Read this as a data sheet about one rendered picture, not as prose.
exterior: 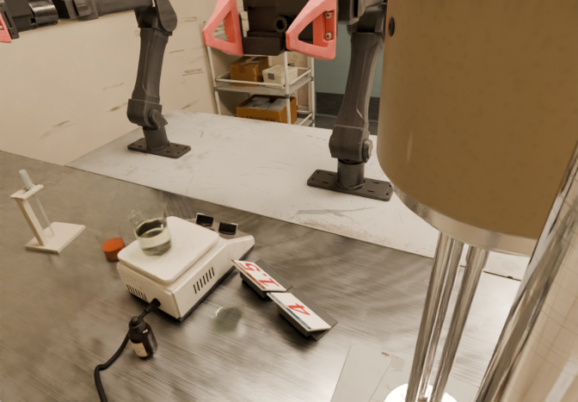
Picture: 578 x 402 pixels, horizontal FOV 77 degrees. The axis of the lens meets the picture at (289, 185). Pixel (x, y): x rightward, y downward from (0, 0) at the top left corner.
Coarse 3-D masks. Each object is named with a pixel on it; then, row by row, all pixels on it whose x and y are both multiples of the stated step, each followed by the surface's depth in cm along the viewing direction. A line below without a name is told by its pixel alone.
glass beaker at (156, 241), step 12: (144, 204) 56; (156, 204) 56; (132, 216) 55; (144, 216) 57; (156, 216) 58; (132, 228) 54; (144, 228) 53; (156, 228) 53; (168, 228) 56; (144, 240) 54; (156, 240) 54; (168, 240) 56; (144, 252) 55; (156, 252) 55; (168, 252) 57
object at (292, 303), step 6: (276, 294) 56; (282, 294) 57; (288, 294) 58; (282, 300) 54; (288, 300) 56; (294, 300) 57; (288, 306) 53; (294, 306) 54; (300, 306) 56; (294, 312) 52; (300, 312) 53; (306, 312) 54; (300, 318) 51; (306, 318) 52; (312, 318) 53; (312, 324) 51; (318, 324) 52; (324, 324) 53
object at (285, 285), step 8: (256, 264) 65; (264, 264) 65; (240, 272) 62; (248, 272) 60; (264, 272) 63; (272, 272) 64; (248, 280) 61; (280, 280) 62; (256, 288) 59; (264, 288) 56; (272, 288) 57; (280, 288) 59; (288, 288) 60; (264, 296) 59
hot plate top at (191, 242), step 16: (176, 224) 63; (192, 224) 63; (176, 240) 59; (192, 240) 59; (208, 240) 59; (128, 256) 57; (176, 256) 56; (192, 256) 56; (144, 272) 54; (160, 272) 53; (176, 272) 53
